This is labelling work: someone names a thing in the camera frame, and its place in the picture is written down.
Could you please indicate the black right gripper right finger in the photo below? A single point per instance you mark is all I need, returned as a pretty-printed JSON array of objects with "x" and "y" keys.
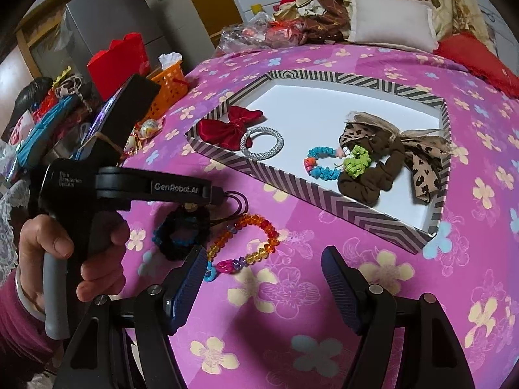
[{"x": 432, "y": 356}]

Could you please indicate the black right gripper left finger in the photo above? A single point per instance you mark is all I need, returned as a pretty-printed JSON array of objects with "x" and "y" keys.
[{"x": 125, "y": 343}]

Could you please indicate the black blue scrunchie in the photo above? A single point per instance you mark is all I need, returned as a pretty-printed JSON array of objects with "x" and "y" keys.
[{"x": 181, "y": 232}]

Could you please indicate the black elastic with wooden charm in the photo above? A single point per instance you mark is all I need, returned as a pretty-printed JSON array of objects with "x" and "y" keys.
[{"x": 227, "y": 206}]

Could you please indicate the red velvet bow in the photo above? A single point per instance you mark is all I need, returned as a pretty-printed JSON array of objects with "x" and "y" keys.
[{"x": 228, "y": 134}]

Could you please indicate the leopard print brown bow scrunchie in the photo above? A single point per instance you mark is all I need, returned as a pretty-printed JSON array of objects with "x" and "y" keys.
[{"x": 378, "y": 151}]

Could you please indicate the magenta sleeve forearm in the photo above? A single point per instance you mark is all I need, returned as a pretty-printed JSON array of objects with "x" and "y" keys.
[{"x": 25, "y": 346}]

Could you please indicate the blue turquoise bag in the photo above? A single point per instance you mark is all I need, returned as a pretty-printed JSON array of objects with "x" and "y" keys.
[{"x": 35, "y": 145}]

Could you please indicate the foil wrapped egg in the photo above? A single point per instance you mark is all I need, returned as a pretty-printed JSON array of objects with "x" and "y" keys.
[
  {"x": 149, "y": 129},
  {"x": 133, "y": 145}
]

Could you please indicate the phone mounted on gripper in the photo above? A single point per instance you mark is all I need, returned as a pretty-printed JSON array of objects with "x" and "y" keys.
[{"x": 105, "y": 141}]

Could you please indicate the red gift bag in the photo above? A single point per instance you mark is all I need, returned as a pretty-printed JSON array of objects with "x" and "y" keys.
[{"x": 109, "y": 69}]

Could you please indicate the orange plastic basket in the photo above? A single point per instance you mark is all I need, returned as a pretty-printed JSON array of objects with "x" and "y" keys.
[{"x": 173, "y": 87}]

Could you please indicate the white tissue in basket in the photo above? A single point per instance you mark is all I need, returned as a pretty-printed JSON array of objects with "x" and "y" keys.
[{"x": 169, "y": 59}]

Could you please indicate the grey refrigerator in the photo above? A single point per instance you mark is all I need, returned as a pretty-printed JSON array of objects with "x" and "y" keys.
[{"x": 166, "y": 26}]

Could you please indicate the striped shallow cardboard tray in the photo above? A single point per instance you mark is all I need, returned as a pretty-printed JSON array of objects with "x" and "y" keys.
[{"x": 295, "y": 145}]

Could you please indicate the clear plastic bag of items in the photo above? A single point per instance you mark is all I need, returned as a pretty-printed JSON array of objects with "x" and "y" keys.
[{"x": 261, "y": 32}]

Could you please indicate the santa plush toy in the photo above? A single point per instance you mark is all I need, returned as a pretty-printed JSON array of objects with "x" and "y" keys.
[{"x": 285, "y": 10}]

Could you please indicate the red cushion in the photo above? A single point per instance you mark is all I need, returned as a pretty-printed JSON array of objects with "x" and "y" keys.
[{"x": 468, "y": 51}]

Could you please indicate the brown patterned cloth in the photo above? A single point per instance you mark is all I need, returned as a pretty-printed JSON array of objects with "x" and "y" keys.
[{"x": 324, "y": 20}]

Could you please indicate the white grey pillow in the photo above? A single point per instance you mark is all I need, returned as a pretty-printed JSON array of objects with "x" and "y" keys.
[{"x": 405, "y": 24}]

